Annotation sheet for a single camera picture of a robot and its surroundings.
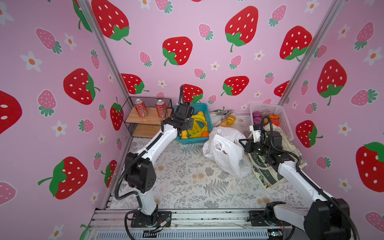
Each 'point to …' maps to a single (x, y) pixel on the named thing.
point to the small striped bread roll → (231, 119)
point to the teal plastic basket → (203, 108)
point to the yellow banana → (196, 131)
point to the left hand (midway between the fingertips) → (187, 121)
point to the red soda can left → (141, 107)
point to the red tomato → (276, 121)
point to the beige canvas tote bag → (268, 176)
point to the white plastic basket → (270, 109)
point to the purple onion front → (257, 120)
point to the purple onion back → (256, 114)
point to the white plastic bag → (223, 146)
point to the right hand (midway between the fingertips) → (239, 140)
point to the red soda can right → (161, 108)
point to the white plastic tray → (213, 119)
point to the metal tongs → (226, 113)
